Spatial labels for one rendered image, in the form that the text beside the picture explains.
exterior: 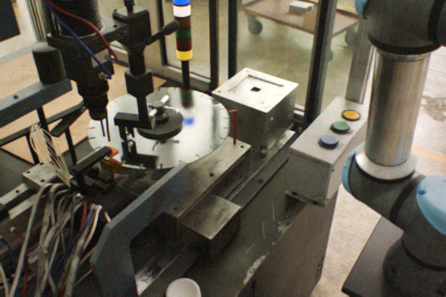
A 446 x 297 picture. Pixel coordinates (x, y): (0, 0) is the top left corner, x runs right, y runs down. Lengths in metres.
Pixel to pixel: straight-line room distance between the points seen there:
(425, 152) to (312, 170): 1.68
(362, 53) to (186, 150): 0.53
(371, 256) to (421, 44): 0.52
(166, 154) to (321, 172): 0.36
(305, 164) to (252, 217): 0.18
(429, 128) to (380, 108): 2.11
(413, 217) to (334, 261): 1.12
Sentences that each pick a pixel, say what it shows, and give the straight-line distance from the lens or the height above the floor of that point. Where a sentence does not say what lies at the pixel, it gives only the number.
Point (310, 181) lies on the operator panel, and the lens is 1.11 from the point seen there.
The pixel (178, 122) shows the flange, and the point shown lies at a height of 0.96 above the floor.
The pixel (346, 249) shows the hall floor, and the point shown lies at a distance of 2.08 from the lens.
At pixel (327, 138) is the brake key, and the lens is 1.11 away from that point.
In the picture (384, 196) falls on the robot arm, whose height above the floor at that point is 0.93.
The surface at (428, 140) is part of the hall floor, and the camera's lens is 2.83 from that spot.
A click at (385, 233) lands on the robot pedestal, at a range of 1.14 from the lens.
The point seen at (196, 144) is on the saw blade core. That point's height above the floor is 0.95.
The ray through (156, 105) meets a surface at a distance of 1.04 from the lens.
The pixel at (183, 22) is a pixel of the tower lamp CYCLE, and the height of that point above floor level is 1.08.
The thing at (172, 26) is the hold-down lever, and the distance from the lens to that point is 0.88.
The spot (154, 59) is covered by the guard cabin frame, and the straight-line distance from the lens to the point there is 1.67.
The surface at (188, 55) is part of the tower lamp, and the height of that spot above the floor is 0.98.
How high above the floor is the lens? 1.56
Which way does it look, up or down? 36 degrees down
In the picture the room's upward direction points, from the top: straight up
